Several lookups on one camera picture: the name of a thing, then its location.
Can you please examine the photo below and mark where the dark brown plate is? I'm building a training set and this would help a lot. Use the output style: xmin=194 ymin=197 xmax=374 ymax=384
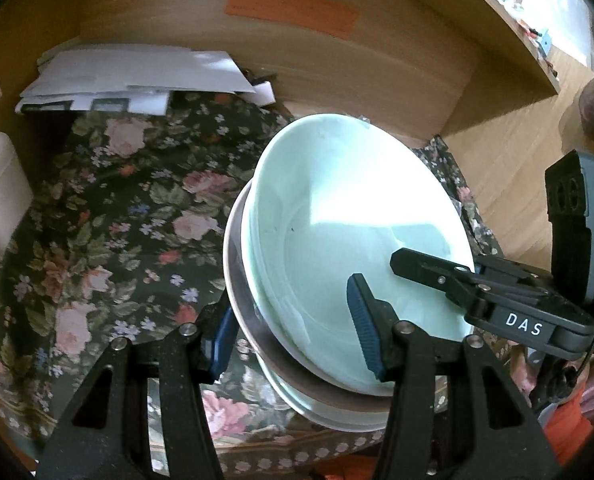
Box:
xmin=221 ymin=180 xmax=393 ymax=433

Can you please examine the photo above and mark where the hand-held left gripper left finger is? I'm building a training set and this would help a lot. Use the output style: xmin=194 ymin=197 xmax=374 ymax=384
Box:
xmin=34 ymin=290 xmax=240 ymax=480

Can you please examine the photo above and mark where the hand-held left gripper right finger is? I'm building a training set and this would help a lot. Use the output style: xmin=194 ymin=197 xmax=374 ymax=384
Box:
xmin=345 ymin=272 xmax=562 ymax=480

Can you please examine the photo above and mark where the wooden desk hutch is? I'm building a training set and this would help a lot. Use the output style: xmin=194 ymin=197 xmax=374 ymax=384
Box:
xmin=0 ymin=0 xmax=562 ymax=286

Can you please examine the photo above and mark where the dark floral tablecloth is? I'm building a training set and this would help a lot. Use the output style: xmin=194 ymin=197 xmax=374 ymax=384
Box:
xmin=0 ymin=91 xmax=542 ymax=480

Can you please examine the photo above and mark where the mint green plate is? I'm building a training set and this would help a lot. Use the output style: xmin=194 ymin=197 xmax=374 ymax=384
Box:
xmin=248 ymin=112 xmax=478 ymax=397

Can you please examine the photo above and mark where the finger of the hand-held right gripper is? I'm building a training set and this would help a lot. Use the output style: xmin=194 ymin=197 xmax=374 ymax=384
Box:
xmin=390 ymin=246 xmax=552 ymax=317

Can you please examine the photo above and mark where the orange sticky note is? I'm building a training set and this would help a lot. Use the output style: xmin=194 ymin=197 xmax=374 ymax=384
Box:
xmin=225 ymin=0 xmax=358 ymax=40

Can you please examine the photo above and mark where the stack of white papers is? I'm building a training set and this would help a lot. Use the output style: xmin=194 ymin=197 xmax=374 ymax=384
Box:
xmin=16 ymin=45 xmax=258 ymax=116

